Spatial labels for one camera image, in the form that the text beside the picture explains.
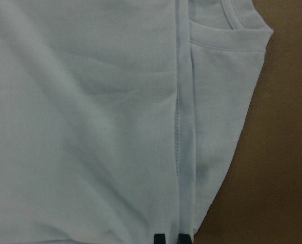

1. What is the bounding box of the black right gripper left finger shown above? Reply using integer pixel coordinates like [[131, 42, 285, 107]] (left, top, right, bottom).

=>
[[154, 233, 166, 244]]

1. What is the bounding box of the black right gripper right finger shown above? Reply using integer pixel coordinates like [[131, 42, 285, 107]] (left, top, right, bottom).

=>
[[177, 233, 192, 244]]

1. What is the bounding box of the light blue t-shirt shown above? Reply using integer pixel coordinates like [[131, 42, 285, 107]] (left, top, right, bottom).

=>
[[0, 1, 273, 243]]

